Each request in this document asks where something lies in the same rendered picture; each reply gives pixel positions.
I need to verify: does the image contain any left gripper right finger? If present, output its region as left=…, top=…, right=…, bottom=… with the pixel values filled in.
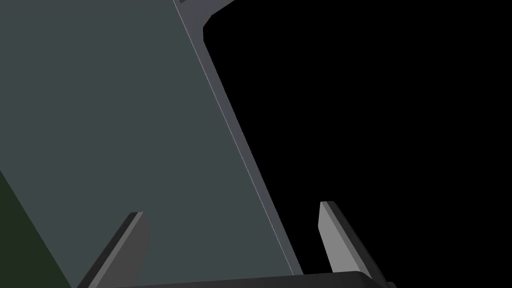
left=317, top=200, right=388, bottom=284

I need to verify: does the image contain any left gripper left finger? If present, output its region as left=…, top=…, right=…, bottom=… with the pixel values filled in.
left=77, top=211, right=151, bottom=288

